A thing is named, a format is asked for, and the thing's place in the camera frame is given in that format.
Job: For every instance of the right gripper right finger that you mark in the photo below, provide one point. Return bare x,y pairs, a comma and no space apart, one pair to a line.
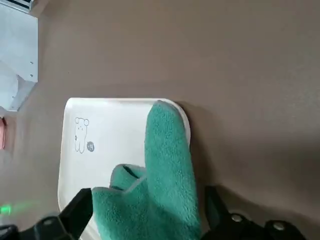
225,225

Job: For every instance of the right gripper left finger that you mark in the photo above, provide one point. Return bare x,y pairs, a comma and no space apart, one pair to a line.
62,225

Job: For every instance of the green cloth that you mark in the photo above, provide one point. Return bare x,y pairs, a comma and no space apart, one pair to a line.
170,162

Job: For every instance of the clear acrylic stepped shelf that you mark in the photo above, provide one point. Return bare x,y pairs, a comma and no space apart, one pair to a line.
20,50

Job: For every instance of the cream rabbit print tray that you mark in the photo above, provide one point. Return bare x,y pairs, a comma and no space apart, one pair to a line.
112,130

